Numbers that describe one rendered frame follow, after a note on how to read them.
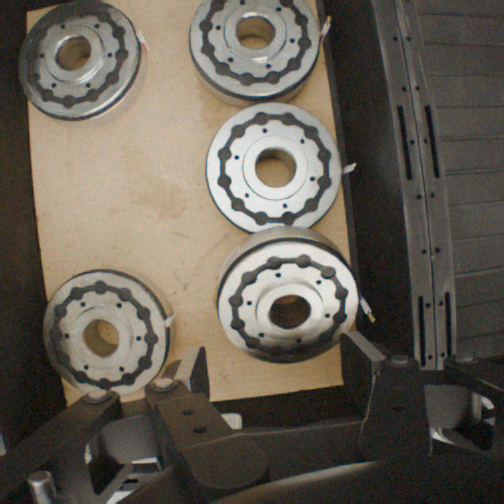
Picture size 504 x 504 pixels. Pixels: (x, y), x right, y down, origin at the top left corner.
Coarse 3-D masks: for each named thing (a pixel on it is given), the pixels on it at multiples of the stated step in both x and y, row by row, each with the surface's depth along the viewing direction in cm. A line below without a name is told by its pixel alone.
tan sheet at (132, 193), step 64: (128, 0) 31; (192, 0) 31; (192, 64) 31; (320, 64) 32; (64, 128) 31; (128, 128) 32; (192, 128) 32; (64, 192) 32; (128, 192) 32; (192, 192) 32; (64, 256) 32; (128, 256) 32; (192, 256) 32; (192, 320) 33; (64, 384) 33; (256, 384) 33; (320, 384) 33
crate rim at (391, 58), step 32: (384, 0) 22; (384, 32) 22; (384, 64) 22; (416, 160) 22; (416, 192) 23; (416, 224) 23; (416, 256) 23; (416, 288) 23; (416, 320) 23; (416, 352) 23; (0, 416) 23; (0, 448) 23; (128, 480) 23
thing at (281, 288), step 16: (272, 288) 27; (288, 288) 27; (304, 288) 27; (256, 304) 28; (320, 304) 27; (272, 320) 28; (304, 320) 28; (320, 320) 28; (272, 336) 28; (288, 336) 28; (304, 336) 29
